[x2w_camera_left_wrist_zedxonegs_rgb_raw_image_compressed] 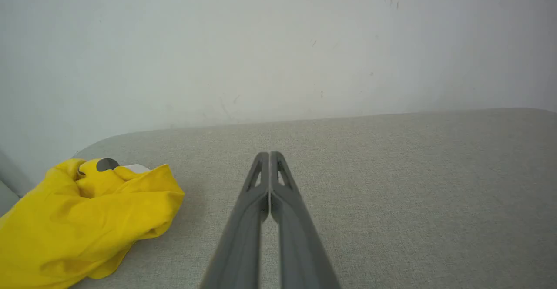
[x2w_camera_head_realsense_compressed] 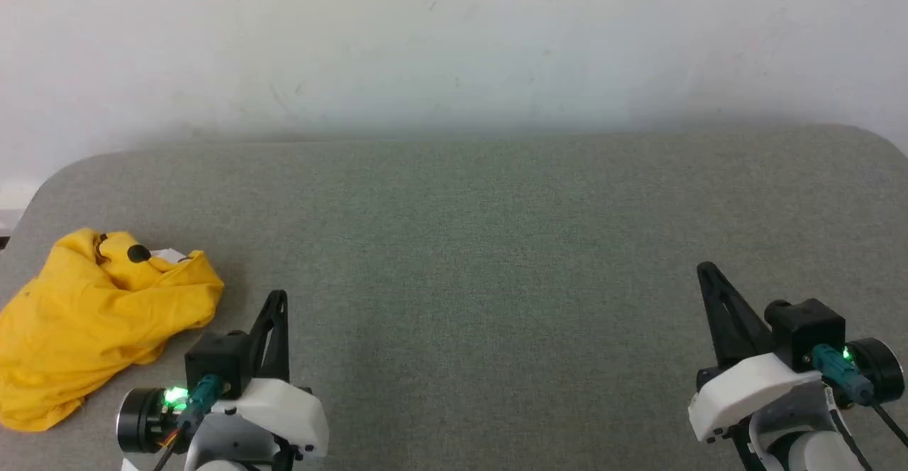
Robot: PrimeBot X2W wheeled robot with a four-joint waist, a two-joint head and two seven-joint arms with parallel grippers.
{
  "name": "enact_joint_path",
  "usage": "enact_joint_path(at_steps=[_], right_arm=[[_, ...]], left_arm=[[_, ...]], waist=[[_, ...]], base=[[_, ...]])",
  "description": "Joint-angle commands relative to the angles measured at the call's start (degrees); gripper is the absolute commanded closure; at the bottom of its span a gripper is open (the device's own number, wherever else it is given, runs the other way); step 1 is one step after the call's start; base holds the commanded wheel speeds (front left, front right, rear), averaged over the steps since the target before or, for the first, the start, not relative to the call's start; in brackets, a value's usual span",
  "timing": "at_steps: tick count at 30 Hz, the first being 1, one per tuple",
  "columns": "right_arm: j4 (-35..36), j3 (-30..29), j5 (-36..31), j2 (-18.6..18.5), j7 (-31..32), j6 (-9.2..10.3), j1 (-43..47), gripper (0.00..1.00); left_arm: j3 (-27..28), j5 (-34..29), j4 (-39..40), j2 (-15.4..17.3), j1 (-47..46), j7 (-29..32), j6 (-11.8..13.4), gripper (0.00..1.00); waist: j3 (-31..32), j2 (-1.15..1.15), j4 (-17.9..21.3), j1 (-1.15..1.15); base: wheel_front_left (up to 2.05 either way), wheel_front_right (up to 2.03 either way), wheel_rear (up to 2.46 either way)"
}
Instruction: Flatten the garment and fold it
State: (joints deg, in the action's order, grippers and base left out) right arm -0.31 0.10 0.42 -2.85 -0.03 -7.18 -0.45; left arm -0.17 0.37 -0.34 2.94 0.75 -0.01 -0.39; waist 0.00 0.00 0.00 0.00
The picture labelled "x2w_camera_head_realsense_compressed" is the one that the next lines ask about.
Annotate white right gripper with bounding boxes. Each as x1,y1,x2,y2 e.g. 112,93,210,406
687,261,825,445

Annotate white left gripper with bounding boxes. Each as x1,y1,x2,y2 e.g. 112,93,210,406
210,289,330,460

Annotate yellow shirt with print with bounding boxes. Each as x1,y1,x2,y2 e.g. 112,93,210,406
0,227,226,433

